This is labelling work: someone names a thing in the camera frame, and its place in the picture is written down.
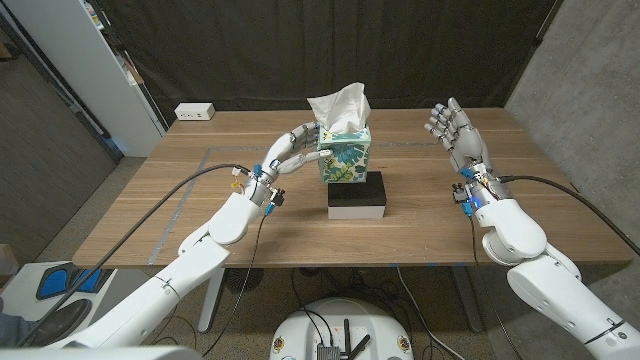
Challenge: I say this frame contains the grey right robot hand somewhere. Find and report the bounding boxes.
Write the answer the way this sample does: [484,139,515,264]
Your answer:
[424,97,511,204]

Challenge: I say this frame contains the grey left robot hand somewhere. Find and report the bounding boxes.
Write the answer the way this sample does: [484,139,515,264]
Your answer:
[243,120,333,207]

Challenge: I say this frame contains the white tissue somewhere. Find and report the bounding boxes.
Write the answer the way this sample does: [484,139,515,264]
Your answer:
[306,82,372,135]

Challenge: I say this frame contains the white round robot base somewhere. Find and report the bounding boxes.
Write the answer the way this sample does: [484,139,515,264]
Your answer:
[269,298,415,360]

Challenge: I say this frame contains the black and white tray block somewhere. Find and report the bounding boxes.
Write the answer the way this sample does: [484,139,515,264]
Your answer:
[327,170,388,220]

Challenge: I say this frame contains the brown cardboard box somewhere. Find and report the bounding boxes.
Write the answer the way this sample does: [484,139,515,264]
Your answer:
[0,243,20,281]

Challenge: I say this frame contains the white power strip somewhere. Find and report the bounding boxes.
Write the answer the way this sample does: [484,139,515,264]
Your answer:
[173,102,216,122]

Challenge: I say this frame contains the black backdrop curtain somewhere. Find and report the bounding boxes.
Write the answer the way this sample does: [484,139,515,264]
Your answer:
[94,0,564,126]

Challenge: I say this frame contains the black round ribbed disc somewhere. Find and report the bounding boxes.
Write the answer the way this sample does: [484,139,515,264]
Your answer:
[223,268,265,294]

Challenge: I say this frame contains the grey tape strip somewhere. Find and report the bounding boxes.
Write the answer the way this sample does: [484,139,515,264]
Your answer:
[149,148,214,261]

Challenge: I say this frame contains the grey table leg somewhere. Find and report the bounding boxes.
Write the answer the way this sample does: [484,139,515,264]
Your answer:
[449,265,485,334]

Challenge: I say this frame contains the white table leg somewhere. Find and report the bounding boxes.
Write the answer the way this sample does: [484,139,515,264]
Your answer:
[197,268,226,335]

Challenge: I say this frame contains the black slanted antenna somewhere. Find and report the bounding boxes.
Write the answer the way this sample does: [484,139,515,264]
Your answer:
[349,333,372,360]

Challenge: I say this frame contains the white cabinet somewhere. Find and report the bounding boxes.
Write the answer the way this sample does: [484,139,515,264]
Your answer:
[2,0,167,158]

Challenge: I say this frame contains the blue and black foot pedal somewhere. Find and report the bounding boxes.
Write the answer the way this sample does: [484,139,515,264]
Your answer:
[38,269,70,300]
[69,268,104,294]

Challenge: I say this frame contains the black shoe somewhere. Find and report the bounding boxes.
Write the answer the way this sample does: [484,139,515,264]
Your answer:
[29,298,94,346]

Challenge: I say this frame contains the white robot torso edge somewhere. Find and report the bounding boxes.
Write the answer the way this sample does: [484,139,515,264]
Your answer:
[0,345,204,360]

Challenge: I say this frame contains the white pedal platform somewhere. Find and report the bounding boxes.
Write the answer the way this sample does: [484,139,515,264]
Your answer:
[0,262,126,321]

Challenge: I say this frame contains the blue jeans leg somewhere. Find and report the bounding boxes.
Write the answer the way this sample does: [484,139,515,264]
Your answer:
[0,297,24,346]

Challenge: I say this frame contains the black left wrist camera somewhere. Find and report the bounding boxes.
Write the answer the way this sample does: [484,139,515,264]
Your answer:
[262,187,286,216]

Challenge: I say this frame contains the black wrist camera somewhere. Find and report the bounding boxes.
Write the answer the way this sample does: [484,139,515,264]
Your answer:
[451,182,476,219]
[262,187,286,216]

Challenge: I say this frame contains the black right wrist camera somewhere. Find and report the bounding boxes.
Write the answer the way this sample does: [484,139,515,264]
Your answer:
[451,182,476,219]

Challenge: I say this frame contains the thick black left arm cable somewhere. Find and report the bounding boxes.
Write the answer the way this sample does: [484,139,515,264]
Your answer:
[16,162,252,347]

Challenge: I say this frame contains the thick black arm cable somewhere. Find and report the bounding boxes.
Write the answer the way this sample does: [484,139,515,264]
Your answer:
[16,162,252,347]
[498,173,640,255]

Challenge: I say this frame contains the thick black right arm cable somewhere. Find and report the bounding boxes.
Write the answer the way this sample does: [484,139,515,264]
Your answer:
[498,173,640,255]

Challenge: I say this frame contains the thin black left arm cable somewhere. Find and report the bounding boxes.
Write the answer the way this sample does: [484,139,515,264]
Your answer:
[202,213,267,357]

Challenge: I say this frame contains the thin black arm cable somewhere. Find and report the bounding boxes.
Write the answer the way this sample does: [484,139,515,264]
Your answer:
[468,216,522,360]
[202,213,267,357]

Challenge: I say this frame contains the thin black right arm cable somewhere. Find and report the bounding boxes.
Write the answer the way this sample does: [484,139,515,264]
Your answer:
[468,216,522,360]

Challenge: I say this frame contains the black floor cable tangle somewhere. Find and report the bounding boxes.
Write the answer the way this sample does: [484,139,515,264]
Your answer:
[299,267,419,346]

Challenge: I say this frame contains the white floor cable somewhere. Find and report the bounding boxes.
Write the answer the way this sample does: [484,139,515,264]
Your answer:
[394,264,467,360]

